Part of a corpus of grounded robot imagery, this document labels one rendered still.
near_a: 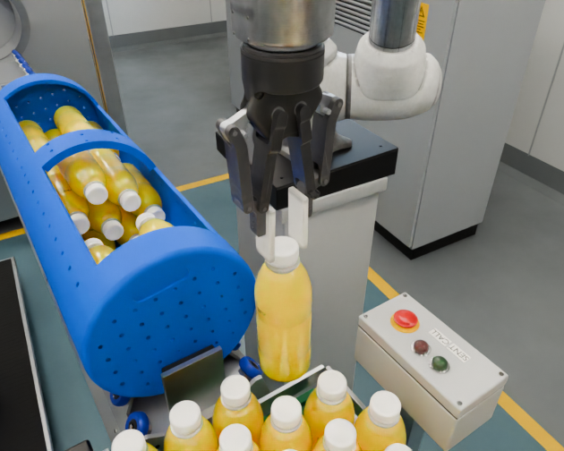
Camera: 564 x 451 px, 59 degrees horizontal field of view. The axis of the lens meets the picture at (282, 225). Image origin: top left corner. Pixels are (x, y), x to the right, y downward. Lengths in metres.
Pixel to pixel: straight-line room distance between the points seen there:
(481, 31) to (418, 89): 1.08
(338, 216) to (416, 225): 1.25
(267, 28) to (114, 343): 0.50
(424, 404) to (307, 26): 0.54
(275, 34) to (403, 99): 0.81
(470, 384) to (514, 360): 1.61
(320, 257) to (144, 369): 0.69
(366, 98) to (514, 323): 1.56
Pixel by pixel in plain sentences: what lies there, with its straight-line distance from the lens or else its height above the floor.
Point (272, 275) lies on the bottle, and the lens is 0.59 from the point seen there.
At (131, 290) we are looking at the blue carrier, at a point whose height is 1.20.
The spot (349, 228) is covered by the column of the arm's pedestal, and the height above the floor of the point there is 0.86.
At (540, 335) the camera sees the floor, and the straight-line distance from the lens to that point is 2.51.
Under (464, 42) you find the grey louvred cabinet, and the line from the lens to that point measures 2.22.
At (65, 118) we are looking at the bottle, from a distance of 1.39.
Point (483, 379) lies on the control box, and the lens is 0.76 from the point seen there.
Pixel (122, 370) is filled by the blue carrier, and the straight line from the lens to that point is 0.81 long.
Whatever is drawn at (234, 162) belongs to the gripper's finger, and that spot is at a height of 1.44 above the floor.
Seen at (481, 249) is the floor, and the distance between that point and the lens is 2.88.
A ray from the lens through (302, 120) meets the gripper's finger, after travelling 0.49.
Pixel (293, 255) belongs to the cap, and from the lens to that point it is 0.57.
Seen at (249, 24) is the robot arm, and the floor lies 1.56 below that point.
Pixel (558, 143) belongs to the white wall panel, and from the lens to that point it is 3.49.
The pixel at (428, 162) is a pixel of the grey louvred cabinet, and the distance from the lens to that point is 2.36.
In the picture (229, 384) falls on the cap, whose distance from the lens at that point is 0.70.
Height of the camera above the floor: 1.67
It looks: 36 degrees down
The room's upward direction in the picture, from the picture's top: straight up
